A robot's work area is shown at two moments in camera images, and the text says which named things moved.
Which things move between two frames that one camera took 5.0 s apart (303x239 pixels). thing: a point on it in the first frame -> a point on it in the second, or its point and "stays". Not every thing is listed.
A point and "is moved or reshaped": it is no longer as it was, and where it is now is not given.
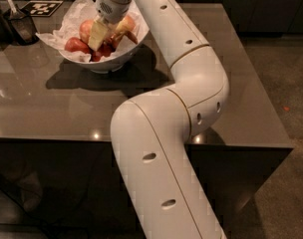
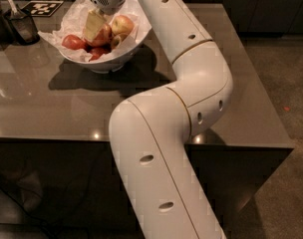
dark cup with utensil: x=21 y=28 stays
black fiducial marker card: x=40 y=8 stays
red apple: x=85 y=29 is moved or reshaped
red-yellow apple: x=129 y=33 -> x=117 y=39
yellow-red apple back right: x=126 y=25 stays
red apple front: x=104 y=50 stays
